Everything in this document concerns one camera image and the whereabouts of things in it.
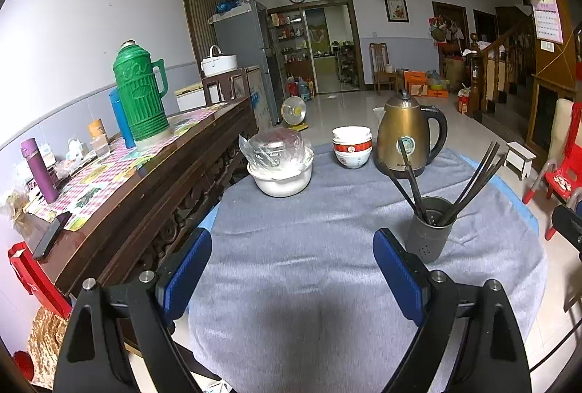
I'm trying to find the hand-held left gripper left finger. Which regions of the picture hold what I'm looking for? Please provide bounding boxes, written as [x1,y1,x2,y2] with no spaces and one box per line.
[52,227,214,393]

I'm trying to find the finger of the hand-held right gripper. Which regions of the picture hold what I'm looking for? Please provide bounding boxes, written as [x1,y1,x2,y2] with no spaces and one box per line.
[551,204,582,260]

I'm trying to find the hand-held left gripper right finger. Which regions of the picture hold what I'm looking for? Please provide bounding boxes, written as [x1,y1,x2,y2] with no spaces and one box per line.
[372,227,533,393]

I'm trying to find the grey utensil holder cup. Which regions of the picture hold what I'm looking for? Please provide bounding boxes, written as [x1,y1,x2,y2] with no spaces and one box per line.
[406,195,455,264]

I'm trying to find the bundle of dark chopsticks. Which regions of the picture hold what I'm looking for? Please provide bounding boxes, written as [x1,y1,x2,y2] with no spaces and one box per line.
[386,137,506,226]

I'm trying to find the red plastic child chair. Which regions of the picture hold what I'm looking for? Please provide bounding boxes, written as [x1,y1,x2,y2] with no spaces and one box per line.
[522,157,582,239]

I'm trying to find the blue table cover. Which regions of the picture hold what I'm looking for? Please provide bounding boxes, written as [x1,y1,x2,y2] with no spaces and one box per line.
[195,175,539,239]

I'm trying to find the carved wooden sideboard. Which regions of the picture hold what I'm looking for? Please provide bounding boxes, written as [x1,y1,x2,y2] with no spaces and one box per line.
[27,95,260,298]

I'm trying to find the small white stool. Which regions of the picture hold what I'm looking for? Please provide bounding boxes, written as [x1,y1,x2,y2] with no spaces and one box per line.
[506,141,537,180]

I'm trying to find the grey table cloth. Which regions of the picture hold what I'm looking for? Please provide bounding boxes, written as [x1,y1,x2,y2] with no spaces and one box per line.
[188,143,549,393]

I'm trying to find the red cloth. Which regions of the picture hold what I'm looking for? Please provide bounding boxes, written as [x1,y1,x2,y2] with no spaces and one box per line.
[564,102,582,169]

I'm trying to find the beige chair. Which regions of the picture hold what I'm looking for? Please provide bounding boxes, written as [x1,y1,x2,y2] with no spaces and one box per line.
[548,99,582,167]

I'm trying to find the red checkered table cover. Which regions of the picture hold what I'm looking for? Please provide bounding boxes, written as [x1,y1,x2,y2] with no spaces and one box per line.
[25,104,228,232]

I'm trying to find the wooden cabinet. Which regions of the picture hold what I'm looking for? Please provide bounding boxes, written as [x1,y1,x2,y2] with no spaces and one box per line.
[527,72,578,157]

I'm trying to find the white ceramic pot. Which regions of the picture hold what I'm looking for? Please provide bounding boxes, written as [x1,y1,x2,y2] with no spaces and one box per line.
[247,148,315,198]

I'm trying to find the white red-striped bowl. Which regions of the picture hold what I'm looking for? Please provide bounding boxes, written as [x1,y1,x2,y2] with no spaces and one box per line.
[332,139,374,154]
[334,148,372,170]
[332,126,374,145]

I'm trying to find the black phone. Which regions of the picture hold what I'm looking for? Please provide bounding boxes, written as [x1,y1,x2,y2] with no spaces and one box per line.
[32,211,73,261]

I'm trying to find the clear plastic bag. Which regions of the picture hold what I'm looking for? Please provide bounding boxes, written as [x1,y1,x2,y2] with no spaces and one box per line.
[239,130,314,176]

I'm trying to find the gold electric kettle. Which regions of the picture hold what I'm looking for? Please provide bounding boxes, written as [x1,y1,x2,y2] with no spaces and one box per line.
[374,88,449,179]

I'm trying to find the clear jar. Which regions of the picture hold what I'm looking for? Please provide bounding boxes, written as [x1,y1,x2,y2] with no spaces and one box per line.
[90,135,112,157]

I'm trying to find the red gift box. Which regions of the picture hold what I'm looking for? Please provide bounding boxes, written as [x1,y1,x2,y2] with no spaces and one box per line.
[7,241,73,321]

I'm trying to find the golden woven bag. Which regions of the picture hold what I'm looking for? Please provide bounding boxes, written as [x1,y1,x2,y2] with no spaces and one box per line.
[27,306,69,389]

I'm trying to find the small white teapot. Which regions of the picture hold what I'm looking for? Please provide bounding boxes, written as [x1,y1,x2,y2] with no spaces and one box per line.
[66,137,89,162]

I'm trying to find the green thermos flask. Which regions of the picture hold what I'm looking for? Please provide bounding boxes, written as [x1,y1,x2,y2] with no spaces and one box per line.
[113,41,171,142]

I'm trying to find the purple bottle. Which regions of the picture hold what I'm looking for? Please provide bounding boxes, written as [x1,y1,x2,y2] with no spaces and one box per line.
[20,139,60,203]

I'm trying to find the wooden staircase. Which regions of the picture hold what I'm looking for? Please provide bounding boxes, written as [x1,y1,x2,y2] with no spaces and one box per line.
[468,16,537,121]

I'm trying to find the white chest freezer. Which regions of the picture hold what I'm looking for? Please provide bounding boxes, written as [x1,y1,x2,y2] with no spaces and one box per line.
[175,66,279,129]

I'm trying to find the round electric heater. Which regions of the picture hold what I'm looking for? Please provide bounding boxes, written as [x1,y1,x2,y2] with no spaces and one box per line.
[280,97,309,132]

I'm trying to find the dark wooden chair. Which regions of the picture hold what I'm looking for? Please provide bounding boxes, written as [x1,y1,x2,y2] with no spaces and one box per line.
[201,69,250,105]

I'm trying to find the hanging bags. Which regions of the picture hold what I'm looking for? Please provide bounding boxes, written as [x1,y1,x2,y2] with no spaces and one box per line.
[427,13,467,57]

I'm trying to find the light wooden chair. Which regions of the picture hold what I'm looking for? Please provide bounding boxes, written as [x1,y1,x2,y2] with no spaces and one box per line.
[369,42,398,96]

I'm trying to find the grey refrigerator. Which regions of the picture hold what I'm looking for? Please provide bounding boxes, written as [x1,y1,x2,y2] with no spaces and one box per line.
[213,0,283,128]

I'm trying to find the shelf with bottles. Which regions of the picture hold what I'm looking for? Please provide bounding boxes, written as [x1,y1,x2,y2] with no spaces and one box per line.
[268,11,305,78]

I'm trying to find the wooden door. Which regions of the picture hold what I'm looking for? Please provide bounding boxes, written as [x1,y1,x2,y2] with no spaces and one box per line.
[178,0,232,71]

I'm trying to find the black cable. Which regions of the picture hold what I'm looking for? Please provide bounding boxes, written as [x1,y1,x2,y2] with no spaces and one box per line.
[527,318,582,373]

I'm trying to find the white cooker with handle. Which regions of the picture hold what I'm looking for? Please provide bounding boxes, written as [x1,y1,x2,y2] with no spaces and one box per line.
[201,45,238,78]

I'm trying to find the wall calendar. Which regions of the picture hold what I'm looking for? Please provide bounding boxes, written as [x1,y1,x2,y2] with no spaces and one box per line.
[525,0,565,46]

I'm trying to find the framed wall picture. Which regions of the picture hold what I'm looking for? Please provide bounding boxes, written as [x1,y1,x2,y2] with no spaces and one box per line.
[384,0,410,23]

